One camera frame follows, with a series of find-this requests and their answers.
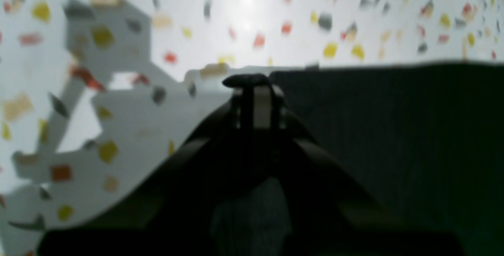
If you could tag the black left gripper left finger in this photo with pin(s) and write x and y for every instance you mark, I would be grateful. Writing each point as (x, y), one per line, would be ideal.
(170, 213)

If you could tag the dark grey T-shirt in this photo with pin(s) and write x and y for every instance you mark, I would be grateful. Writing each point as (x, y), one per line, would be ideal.
(428, 142)

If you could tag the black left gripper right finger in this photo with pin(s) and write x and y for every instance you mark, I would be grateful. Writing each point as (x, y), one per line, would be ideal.
(331, 214)

